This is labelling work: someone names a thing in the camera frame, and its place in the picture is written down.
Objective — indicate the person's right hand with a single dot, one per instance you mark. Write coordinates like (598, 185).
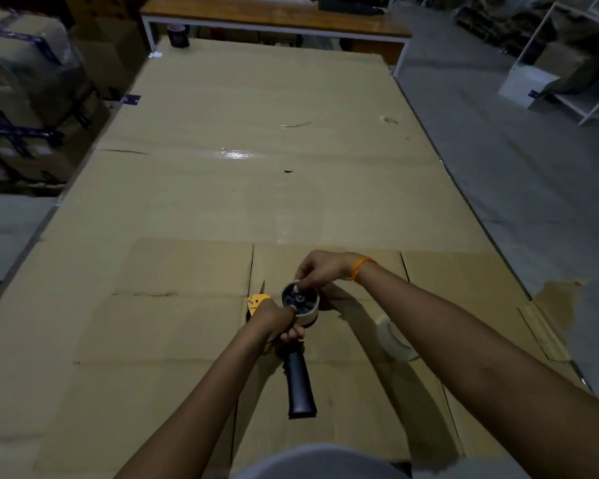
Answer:
(329, 269)

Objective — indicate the person's left hand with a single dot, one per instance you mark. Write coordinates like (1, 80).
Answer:
(272, 324)

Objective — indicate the cardboard tape core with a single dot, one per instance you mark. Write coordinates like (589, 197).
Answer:
(307, 319)

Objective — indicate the black yellow tape dispenser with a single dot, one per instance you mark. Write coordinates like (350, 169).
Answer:
(299, 389)

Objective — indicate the clear tape roll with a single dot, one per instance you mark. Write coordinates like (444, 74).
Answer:
(397, 351)

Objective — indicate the person's left forearm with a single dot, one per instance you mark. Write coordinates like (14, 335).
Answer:
(194, 419)

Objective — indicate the person's right forearm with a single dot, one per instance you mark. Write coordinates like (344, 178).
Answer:
(479, 369)

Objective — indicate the white box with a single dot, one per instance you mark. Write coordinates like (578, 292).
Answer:
(526, 87)

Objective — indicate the open brown cardboard box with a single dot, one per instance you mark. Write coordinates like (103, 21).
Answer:
(110, 54)

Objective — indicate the stack of cartons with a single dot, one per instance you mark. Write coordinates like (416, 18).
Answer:
(25, 94)

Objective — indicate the large cardboard sheet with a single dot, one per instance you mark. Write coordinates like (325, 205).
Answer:
(279, 144)

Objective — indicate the grey shirt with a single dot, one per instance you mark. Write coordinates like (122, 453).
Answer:
(319, 463)

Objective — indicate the black keyboard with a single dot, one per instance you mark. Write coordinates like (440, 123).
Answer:
(349, 5)

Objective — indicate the black cup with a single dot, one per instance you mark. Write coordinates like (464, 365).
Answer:
(178, 35)

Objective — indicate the white metal rack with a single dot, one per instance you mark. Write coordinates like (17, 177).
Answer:
(574, 102)

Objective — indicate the pile of cardboard scraps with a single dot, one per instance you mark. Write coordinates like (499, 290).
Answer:
(499, 19)

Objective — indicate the wooden desk with white frame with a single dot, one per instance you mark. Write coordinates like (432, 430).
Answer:
(279, 19)

